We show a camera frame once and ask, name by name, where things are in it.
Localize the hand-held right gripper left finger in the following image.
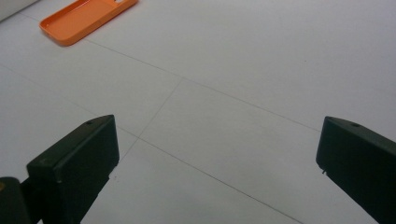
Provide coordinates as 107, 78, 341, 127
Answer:
26, 114, 120, 224

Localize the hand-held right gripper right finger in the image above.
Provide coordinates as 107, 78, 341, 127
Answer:
315, 116, 396, 224

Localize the orange phone case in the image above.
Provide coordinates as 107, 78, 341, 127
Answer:
38, 0, 140, 48

